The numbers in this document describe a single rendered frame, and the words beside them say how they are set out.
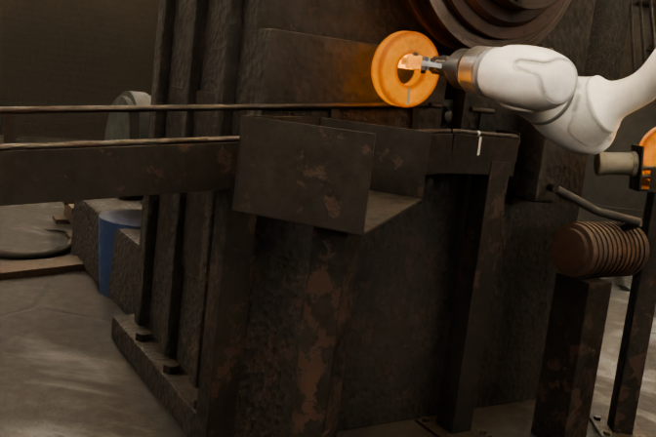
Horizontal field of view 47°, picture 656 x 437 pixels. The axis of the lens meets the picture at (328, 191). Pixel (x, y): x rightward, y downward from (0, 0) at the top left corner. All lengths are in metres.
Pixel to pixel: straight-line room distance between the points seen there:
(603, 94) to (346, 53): 0.52
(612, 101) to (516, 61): 0.19
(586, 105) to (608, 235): 0.53
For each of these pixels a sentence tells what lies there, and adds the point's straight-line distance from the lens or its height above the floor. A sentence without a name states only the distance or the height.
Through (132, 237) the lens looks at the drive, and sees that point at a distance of 2.39.
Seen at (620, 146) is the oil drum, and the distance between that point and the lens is 4.32.
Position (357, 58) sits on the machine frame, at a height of 0.84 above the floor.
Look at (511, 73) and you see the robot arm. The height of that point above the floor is 0.83.
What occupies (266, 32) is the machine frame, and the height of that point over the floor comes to 0.86.
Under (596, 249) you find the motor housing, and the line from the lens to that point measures 1.77.
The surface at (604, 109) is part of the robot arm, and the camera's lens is 1.35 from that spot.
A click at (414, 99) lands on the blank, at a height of 0.77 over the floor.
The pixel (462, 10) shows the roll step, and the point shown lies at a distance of 1.60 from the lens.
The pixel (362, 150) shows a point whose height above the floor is 0.70.
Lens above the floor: 0.78
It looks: 8 degrees down
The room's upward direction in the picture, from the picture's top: 7 degrees clockwise
